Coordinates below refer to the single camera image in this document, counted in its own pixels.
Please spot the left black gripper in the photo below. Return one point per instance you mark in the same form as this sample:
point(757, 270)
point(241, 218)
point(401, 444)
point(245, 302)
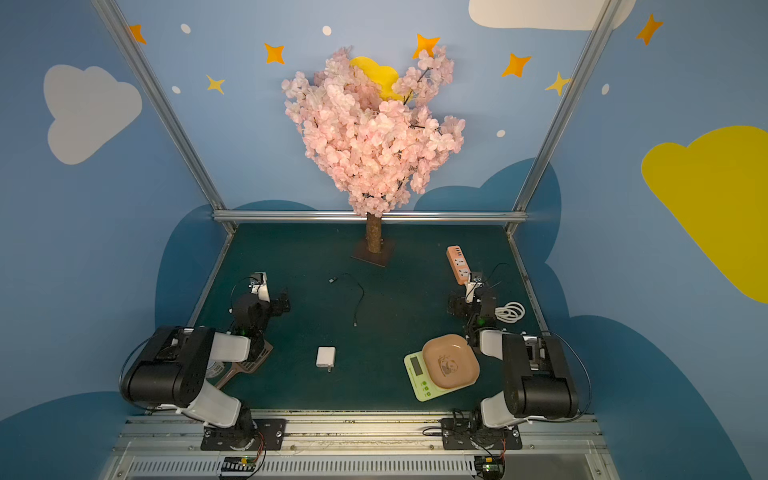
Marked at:
point(279, 304)

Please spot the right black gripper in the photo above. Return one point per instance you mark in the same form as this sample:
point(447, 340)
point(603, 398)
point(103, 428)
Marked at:
point(459, 303)

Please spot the orange power strip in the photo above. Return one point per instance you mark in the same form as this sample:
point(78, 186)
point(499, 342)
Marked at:
point(458, 264)

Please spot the white charger adapter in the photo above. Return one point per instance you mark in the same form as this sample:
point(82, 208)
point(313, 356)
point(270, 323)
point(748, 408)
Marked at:
point(325, 358)

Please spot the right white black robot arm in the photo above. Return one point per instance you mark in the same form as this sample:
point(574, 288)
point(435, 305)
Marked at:
point(537, 384)

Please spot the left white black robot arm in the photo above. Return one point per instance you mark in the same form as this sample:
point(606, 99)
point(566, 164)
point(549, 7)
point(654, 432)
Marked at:
point(184, 369)

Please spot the green electronic scale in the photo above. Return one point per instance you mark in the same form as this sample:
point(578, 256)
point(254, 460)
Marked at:
point(423, 387)

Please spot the pink square plate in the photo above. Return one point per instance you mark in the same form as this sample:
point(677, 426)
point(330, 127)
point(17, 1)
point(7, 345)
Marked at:
point(450, 362)

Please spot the brown slotted scoop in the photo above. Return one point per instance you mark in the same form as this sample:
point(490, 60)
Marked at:
point(247, 367)

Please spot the pink cherry blossom tree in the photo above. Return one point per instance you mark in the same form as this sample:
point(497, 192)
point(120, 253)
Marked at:
point(377, 149)

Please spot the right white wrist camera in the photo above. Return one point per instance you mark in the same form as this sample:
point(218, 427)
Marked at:
point(475, 280)

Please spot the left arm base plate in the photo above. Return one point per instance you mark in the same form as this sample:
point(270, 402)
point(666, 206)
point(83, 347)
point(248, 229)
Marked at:
point(267, 435)

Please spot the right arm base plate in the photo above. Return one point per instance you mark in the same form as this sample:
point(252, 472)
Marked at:
point(465, 434)

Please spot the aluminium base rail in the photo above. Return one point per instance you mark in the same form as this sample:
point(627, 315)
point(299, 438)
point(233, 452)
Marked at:
point(358, 445)

